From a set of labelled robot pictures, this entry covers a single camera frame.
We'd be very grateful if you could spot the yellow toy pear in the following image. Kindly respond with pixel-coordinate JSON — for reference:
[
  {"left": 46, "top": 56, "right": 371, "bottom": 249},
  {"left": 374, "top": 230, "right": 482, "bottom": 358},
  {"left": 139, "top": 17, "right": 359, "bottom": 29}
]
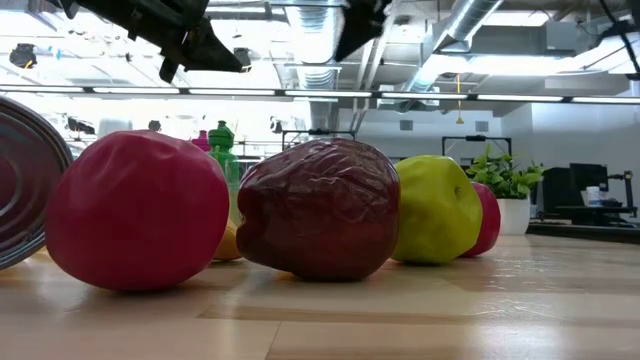
[{"left": 213, "top": 219, "right": 245, "bottom": 262}]

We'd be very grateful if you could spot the green toy apple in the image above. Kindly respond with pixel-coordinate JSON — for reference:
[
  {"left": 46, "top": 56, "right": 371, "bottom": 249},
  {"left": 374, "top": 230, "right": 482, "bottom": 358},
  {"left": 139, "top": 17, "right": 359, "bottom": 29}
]
[{"left": 391, "top": 154, "right": 484, "bottom": 265}]

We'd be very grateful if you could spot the small potted green plant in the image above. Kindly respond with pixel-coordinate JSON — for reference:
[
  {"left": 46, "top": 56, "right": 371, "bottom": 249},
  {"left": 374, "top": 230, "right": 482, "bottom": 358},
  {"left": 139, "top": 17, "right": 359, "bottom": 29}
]
[{"left": 465, "top": 144, "right": 547, "bottom": 236}]

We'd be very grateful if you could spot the black desk with screens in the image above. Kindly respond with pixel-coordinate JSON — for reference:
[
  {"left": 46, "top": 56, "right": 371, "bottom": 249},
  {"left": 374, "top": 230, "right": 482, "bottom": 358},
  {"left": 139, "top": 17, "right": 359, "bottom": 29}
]
[{"left": 540, "top": 162, "right": 639, "bottom": 226}]

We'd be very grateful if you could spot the black ceiling spotlight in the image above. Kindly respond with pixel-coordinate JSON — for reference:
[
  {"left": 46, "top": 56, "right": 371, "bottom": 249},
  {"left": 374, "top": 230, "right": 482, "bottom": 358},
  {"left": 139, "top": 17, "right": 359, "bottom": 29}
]
[
  {"left": 233, "top": 46, "right": 254, "bottom": 75},
  {"left": 8, "top": 42, "right": 39, "bottom": 70}
]

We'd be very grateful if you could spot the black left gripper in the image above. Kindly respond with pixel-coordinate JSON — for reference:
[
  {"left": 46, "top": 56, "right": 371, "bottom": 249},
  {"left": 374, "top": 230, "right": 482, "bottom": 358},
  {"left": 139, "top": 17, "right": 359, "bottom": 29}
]
[{"left": 73, "top": 0, "right": 247, "bottom": 85}]

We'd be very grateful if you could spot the green plastic squeeze bottle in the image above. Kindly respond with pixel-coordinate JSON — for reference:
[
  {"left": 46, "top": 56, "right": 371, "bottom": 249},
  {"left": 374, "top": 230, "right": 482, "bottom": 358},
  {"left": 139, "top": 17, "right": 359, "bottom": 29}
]
[{"left": 207, "top": 119, "right": 242, "bottom": 229}]

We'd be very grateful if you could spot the tin can red white label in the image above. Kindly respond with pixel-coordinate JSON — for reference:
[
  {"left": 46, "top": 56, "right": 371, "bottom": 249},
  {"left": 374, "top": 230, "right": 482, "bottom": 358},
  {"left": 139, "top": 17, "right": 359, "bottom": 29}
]
[{"left": 0, "top": 94, "right": 75, "bottom": 271}]

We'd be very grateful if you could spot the black background rig frame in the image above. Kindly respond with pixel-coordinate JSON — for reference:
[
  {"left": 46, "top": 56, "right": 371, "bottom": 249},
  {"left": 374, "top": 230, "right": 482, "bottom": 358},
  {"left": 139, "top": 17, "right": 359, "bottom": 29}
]
[{"left": 441, "top": 133, "right": 514, "bottom": 157}]

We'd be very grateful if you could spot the pink plastic squeeze bottle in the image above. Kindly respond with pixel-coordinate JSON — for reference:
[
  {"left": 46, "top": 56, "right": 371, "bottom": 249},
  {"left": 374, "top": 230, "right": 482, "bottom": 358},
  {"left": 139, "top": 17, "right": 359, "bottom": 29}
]
[{"left": 191, "top": 129, "right": 212, "bottom": 153}]

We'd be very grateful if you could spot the long ceiling light strip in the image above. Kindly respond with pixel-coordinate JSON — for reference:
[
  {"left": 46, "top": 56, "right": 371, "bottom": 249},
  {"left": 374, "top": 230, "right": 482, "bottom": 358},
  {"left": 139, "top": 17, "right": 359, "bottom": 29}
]
[{"left": 0, "top": 85, "right": 640, "bottom": 105}]

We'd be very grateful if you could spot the dark red wrinkled toy apple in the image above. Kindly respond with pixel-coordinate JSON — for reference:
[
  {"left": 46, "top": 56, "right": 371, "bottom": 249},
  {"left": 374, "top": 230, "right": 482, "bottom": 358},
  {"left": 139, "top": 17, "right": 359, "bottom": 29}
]
[{"left": 235, "top": 137, "right": 401, "bottom": 282}]

